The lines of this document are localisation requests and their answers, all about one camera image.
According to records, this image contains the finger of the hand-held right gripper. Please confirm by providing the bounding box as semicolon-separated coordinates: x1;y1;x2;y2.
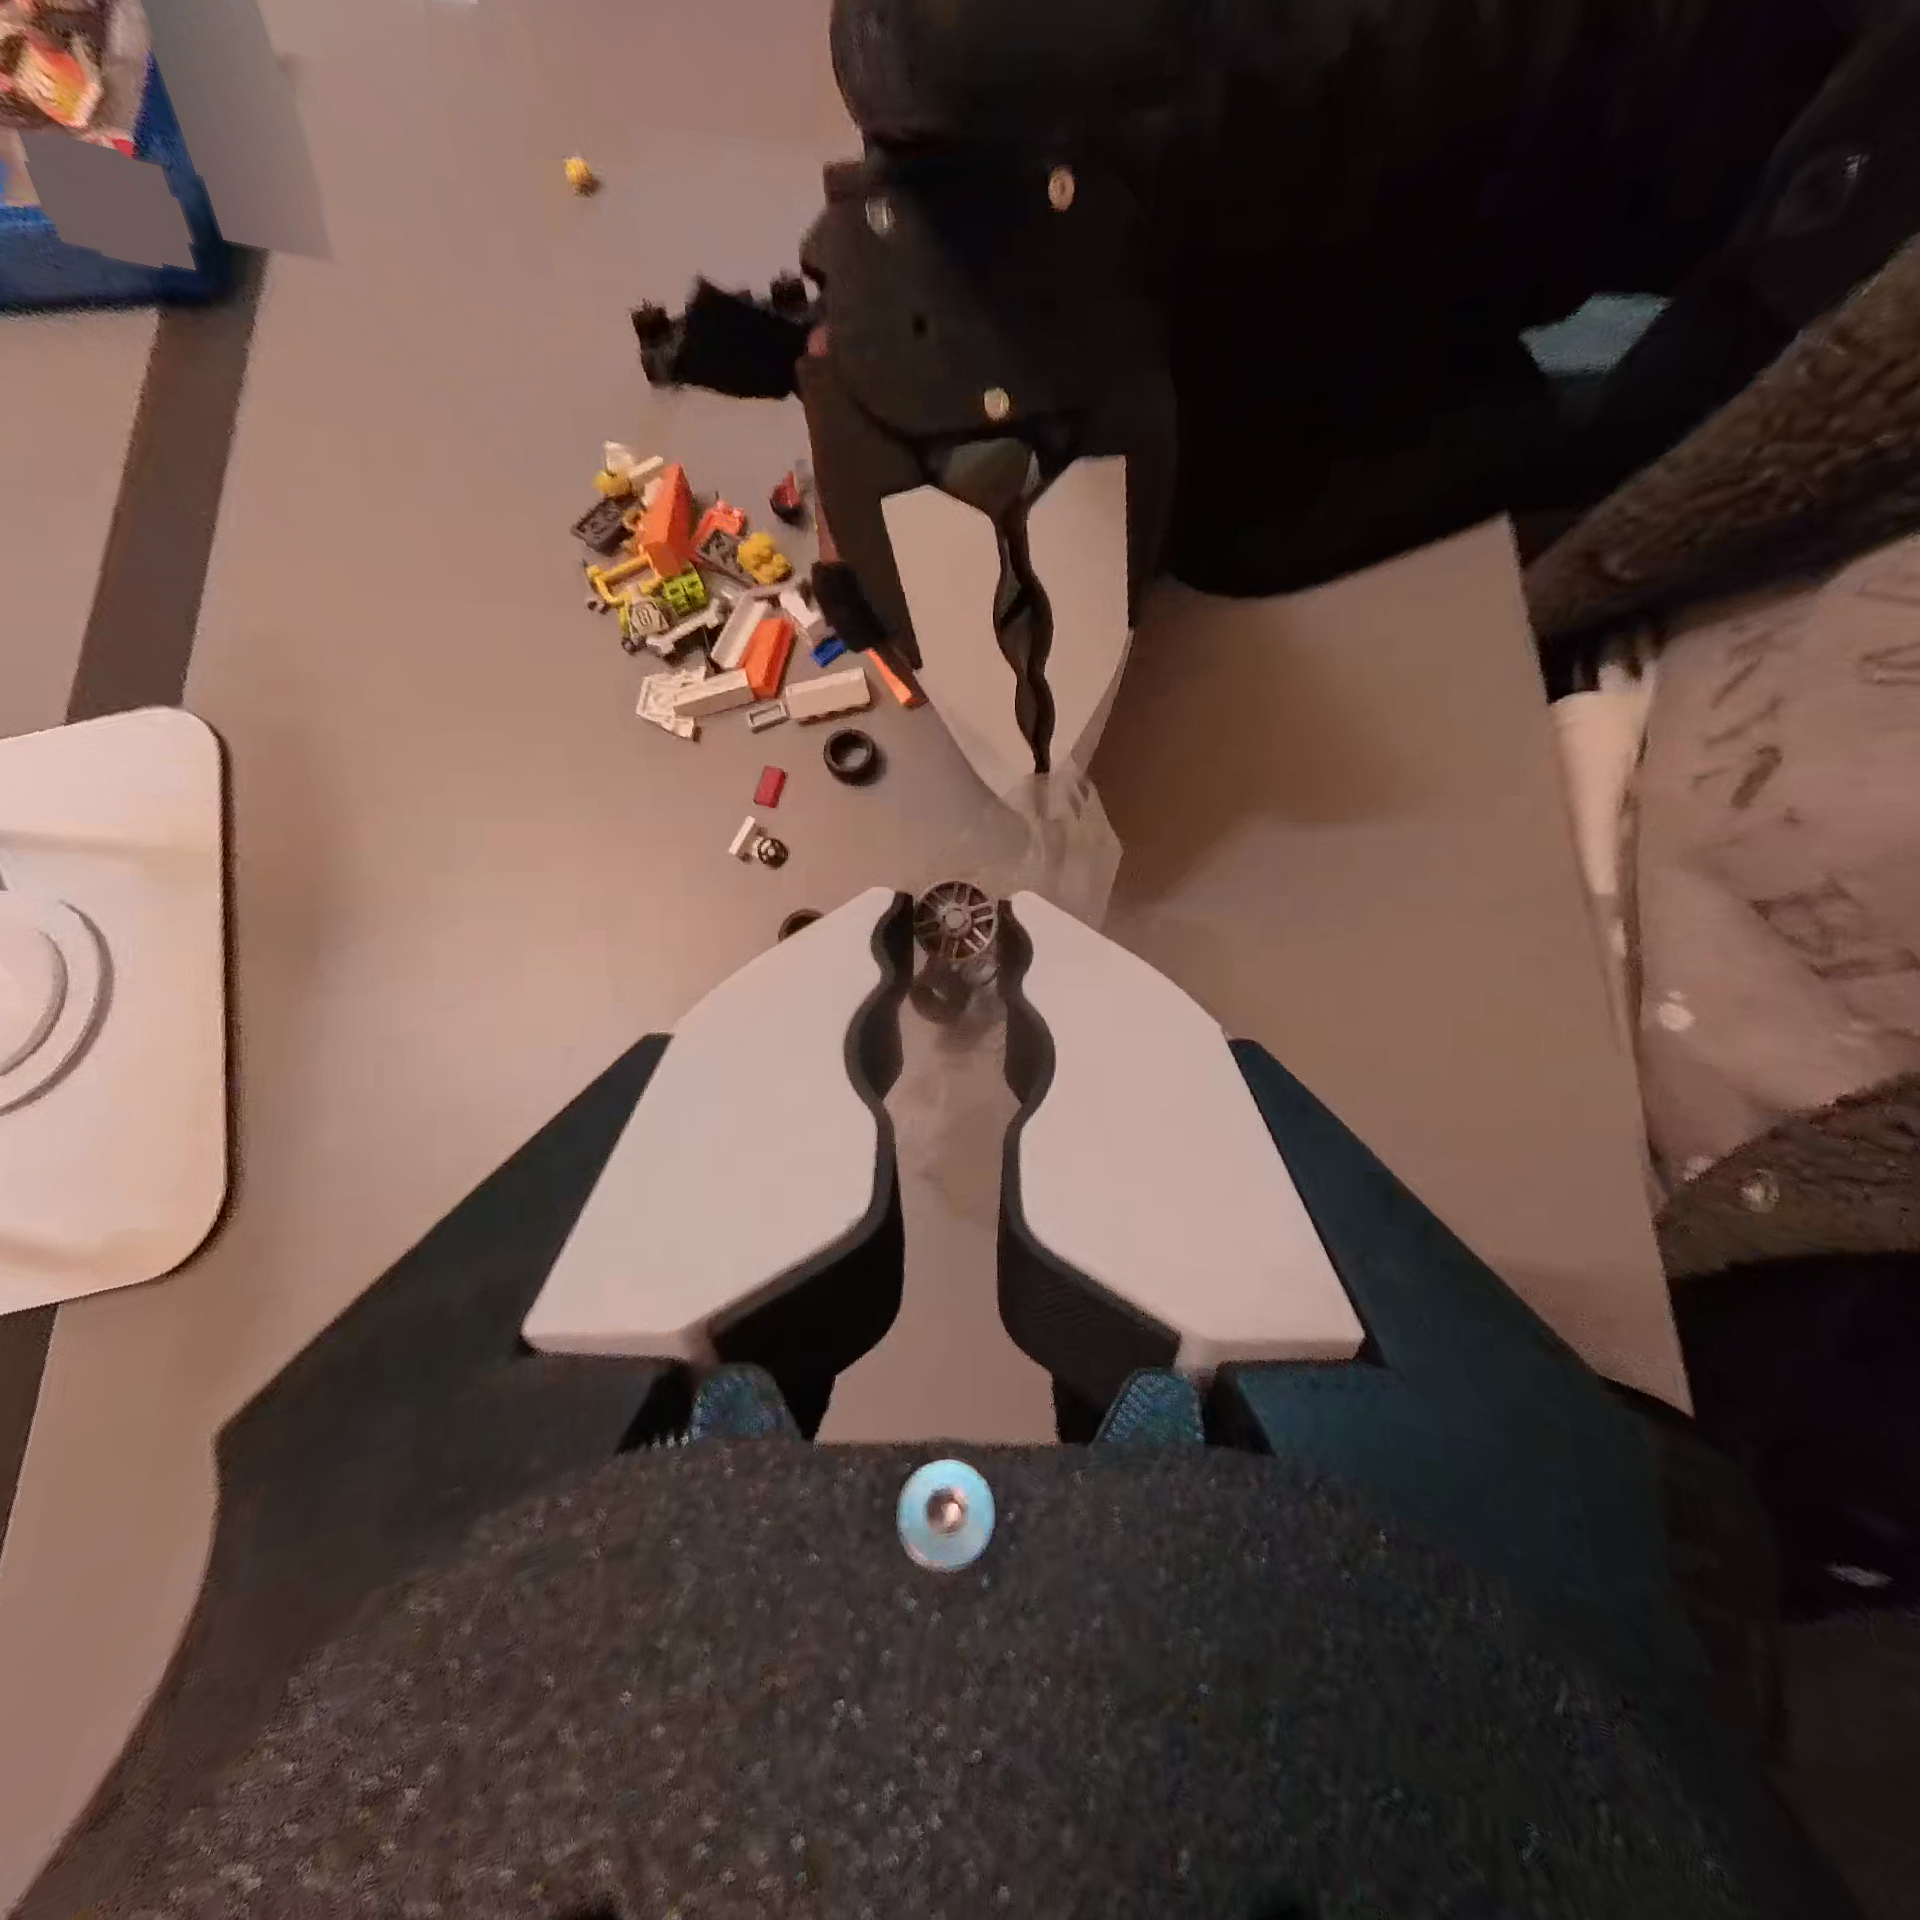
1025;448;1142;782
877;477;1047;793

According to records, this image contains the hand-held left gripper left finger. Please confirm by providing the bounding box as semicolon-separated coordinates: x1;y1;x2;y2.
523;888;916;1364

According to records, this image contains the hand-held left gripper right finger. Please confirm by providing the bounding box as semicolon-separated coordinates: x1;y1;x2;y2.
993;888;1366;1372

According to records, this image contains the clear plastic bag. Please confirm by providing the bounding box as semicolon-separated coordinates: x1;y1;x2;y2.
877;747;1121;1202

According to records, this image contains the pile of lego pieces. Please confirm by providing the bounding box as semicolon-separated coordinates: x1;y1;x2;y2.
570;439;928;739

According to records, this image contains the grey lego wheel rim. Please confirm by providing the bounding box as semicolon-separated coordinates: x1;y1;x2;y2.
908;872;999;967

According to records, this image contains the black lego chassis piece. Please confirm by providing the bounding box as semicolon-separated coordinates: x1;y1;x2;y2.
633;270;818;399

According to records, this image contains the blue lego set box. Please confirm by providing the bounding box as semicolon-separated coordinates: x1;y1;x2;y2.
0;0;231;311

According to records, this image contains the white stand base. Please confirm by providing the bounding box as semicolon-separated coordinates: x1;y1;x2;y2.
0;707;231;1319

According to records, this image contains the grey printed sweatshirt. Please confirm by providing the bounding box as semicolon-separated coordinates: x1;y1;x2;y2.
1555;524;1920;1202

